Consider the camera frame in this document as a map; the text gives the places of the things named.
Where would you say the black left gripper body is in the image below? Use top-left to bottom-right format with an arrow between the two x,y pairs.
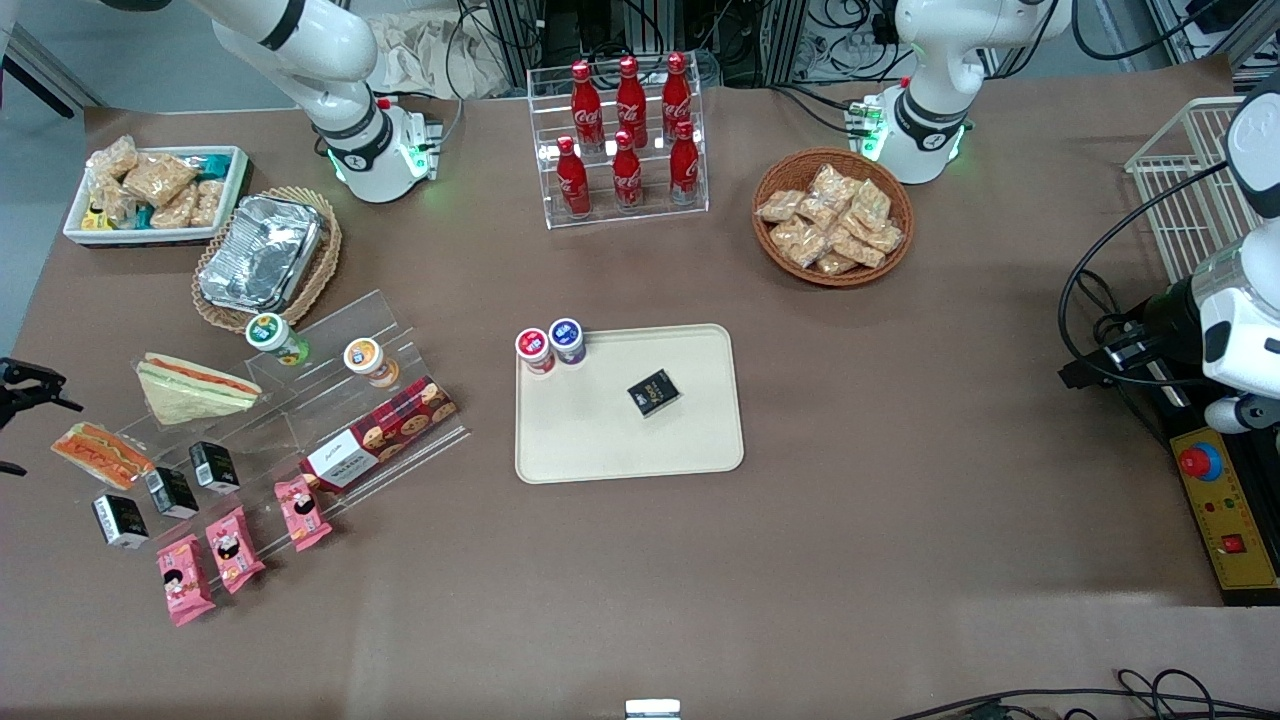
1130,278 -> 1213,387

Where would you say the sandwich red green filling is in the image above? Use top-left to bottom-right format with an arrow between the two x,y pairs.
50,422 -> 156,491

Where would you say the triangular sandwich pale bread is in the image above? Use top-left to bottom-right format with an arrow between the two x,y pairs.
136,352 -> 263,427

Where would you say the beige plastic tray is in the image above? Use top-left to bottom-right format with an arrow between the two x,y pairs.
514,323 -> 746,486

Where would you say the small black box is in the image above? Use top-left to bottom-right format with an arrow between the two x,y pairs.
627,369 -> 683,418
92,495 -> 150,550
145,467 -> 199,520
189,441 -> 241,495

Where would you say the yellow emergency stop box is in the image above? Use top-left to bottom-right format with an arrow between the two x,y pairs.
1168,425 -> 1280,608

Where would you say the pink snack packet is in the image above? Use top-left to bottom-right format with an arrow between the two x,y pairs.
274,475 -> 333,553
205,505 -> 267,595
156,534 -> 216,628

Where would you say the green cap small bottle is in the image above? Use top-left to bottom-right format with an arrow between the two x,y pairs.
246,313 -> 311,367

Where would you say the aluminium foil container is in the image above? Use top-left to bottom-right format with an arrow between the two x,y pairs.
198,195 -> 326,313

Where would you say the white rectangular plastic bin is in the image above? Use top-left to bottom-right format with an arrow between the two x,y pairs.
63,145 -> 251,249

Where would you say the clear acrylic stepped shelf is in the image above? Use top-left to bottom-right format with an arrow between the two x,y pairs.
85,289 -> 473,561

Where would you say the oval wicker basket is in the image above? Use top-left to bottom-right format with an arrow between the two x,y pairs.
190,186 -> 343,334

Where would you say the orange cap small bottle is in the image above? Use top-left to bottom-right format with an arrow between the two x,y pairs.
343,337 -> 400,389

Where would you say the red plaid cookie box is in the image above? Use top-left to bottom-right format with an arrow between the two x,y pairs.
300,376 -> 458,493

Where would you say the round brown wicker basket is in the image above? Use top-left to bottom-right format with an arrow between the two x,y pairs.
752,148 -> 915,288

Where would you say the red cola bottle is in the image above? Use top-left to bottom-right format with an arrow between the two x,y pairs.
616,55 -> 648,143
669,121 -> 701,206
570,60 -> 604,153
556,136 -> 592,218
611,130 -> 644,211
662,52 -> 693,136

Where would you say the clear acrylic bottle rack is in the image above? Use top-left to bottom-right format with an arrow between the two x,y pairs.
527,55 -> 710,231

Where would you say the red cap small bottle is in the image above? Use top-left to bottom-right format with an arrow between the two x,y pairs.
515,328 -> 557,377

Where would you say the crumpled white cloth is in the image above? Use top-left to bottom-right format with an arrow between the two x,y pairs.
365,10 -> 513,101

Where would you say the blue cap small bottle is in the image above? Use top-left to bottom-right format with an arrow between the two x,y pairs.
548,318 -> 587,366

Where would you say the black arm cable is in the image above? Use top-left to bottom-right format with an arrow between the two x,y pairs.
1058,160 -> 1233,391

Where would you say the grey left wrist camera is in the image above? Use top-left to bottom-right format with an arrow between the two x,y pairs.
1204,394 -> 1280,435

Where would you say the white wire basket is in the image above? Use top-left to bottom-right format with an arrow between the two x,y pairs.
1124,96 -> 1263,286

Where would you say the black floor cable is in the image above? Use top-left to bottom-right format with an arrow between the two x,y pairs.
890,668 -> 1280,720

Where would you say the aluminium frame equipment rack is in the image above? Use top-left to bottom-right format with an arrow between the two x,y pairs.
485,0 -> 901,89

